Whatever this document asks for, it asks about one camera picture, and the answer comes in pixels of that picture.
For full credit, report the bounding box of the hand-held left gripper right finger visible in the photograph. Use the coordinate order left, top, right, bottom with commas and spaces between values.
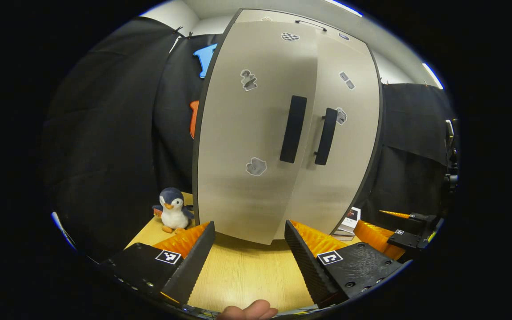
284, 220, 403, 309

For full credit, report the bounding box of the white shoe cabinet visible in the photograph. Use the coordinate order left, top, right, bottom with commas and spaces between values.
192, 8, 383, 246

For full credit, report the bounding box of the ceiling light panel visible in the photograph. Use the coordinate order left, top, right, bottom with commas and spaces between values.
323, 0, 364, 18
422, 62, 444, 90

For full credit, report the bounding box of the white shoe cabinet door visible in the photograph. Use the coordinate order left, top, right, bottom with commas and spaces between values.
196, 20, 319, 246
274, 31, 381, 240

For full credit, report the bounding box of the white cabinet drawer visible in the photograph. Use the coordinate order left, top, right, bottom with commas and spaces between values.
238, 9, 368, 45

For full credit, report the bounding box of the white printed box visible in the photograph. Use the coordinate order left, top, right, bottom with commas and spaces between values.
343, 207, 362, 232

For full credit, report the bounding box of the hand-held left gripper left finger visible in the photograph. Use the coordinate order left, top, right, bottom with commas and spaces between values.
100, 221, 216, 307

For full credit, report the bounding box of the plush penguin toy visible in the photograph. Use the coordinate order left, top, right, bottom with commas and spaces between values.
152, 187, 194, 234

